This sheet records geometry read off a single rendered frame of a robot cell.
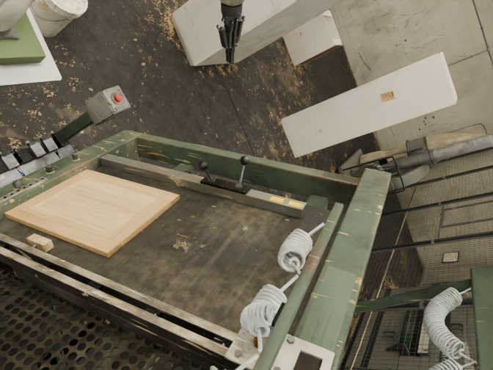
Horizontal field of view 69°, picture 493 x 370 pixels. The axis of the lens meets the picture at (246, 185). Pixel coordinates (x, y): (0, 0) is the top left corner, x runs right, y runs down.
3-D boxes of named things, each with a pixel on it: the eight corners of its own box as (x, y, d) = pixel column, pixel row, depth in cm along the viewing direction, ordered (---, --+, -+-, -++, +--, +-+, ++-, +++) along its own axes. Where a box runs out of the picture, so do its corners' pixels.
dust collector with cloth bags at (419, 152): (353, 150, 714) (480, 110, 586) (364, 183, 722) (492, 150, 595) (331, 169, 603) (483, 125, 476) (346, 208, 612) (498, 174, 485)
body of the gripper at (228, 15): (232, -7, 127) (231, 18, 134) (215, 1, 123) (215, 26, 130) (248, 1, 124) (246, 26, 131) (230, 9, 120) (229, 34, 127)
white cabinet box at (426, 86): (296, 112, 548) (442, 51, 429) (309, 147, 555) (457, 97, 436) (279, 120, 499) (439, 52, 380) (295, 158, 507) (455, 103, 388)
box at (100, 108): (99, 98, 185) (119, 84, 175) (111, 119, 188) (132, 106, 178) (81, 105, 176) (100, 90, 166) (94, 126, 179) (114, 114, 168)
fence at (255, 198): (109, 161, 166) (107, 153, 164) (305, 211, 130) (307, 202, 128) (101, 165, 162) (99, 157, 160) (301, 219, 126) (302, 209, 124)
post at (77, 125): (35, 149, 227) (98, 105, 184) (40, 157, 229) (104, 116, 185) (26, 153, 223) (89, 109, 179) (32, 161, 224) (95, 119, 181)
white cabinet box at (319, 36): (292, 32, 615) (330, 10, 573) (304, 64, 622) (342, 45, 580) (281, 31, 578) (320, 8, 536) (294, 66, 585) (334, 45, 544)
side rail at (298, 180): (146, 152, 188) (143, 133, 183) (358, 202, 146) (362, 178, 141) (139, 156, 183) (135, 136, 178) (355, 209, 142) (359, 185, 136)
